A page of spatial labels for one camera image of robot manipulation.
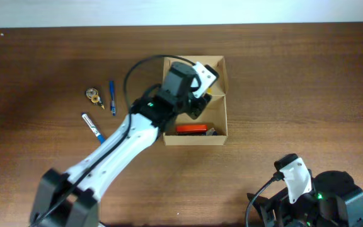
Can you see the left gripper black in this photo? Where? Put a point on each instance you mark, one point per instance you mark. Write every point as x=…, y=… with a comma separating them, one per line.
x=198, y=107

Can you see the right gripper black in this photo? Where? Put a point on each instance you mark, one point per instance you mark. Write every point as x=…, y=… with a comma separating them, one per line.
x=264, y=205

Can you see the orange stapler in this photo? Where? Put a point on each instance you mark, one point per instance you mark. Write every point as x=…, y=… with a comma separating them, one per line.
x=191, y=129

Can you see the brown cardboard box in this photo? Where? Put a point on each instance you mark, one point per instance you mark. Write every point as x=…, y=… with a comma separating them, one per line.
x=214, y=115

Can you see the white blue staples box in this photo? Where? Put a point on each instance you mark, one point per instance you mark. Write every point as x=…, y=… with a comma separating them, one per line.
x=210, y=132

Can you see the blue pen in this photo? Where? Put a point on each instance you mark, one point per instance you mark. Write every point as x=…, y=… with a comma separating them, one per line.
x=112, y=95

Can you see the yellow correction tape dispenser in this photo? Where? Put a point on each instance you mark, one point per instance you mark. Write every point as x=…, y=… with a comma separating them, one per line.
x=93, y=95

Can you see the white blue marker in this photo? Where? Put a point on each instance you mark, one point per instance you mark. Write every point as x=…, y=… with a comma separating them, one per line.
x=93, y=128

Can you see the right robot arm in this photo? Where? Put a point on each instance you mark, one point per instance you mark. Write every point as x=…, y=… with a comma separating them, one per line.
x=334, y=200

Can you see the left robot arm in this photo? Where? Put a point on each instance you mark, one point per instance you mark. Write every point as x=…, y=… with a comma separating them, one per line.
x=73, y=198

